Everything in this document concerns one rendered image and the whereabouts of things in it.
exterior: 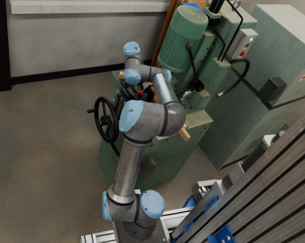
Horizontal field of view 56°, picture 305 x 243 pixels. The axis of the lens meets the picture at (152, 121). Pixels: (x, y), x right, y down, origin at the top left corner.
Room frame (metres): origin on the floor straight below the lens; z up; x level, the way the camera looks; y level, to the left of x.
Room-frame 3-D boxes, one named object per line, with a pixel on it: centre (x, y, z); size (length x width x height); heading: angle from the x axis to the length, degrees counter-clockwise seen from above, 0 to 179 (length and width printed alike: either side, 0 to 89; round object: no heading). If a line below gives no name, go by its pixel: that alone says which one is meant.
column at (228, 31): (1.64, -0.15, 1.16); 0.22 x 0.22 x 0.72; 50
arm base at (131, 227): (0.64, -0.14, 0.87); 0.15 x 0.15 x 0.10
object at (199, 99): (1.45, -0.20, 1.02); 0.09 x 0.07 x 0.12; 50
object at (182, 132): (1.36, -0.03, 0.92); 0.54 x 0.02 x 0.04; 50
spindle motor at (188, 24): (1.41, 0.04, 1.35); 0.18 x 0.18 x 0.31
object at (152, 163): (1.14, -0.07, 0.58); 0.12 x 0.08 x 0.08; 140
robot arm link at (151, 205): (0.64, -0.14, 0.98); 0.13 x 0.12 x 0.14; 113
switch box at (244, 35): (1.57, -0.28, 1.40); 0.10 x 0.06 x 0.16; 140
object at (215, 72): (1.48, -0.22, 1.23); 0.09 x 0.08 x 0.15; 140
